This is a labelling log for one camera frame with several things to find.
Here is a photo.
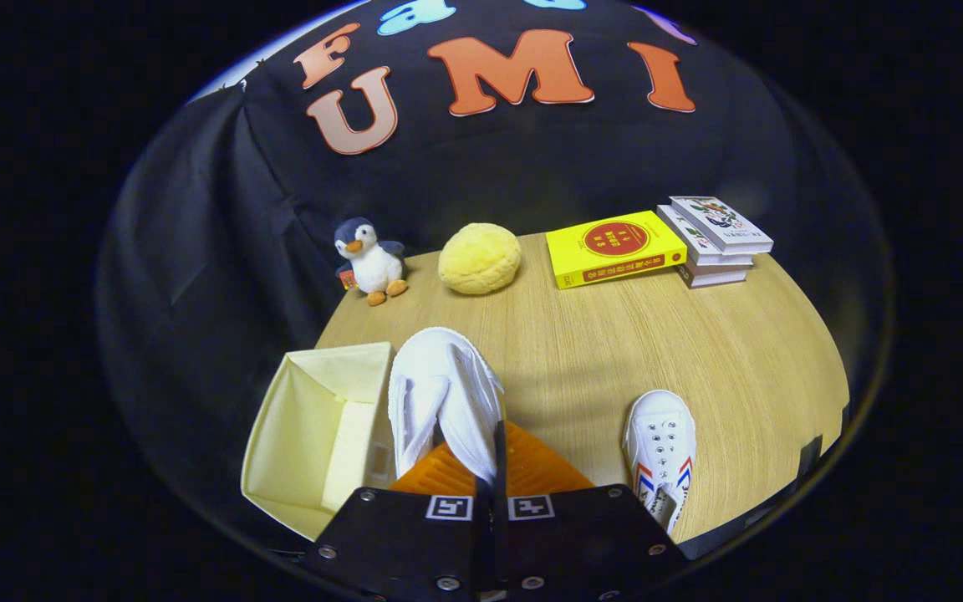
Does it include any yellow book with red circle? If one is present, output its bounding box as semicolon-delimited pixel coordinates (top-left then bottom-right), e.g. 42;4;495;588
545;210;689;290

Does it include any cream fabric storage box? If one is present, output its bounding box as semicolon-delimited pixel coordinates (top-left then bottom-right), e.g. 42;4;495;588
241;341;399;542

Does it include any yellow round plush cushion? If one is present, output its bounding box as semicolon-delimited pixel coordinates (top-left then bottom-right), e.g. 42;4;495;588
438;222;522;296

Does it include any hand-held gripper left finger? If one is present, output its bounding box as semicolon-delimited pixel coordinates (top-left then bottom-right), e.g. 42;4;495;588
306;443;496;602

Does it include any white canvas shoe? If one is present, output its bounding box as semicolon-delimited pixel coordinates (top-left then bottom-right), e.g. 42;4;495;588
622;390;697;536
387;327;506;487

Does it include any penguin plush toy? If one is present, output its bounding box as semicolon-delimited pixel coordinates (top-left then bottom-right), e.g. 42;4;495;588
334;217;409;307

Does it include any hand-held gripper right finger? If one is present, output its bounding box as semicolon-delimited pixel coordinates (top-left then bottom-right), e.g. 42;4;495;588
494;421;691;602

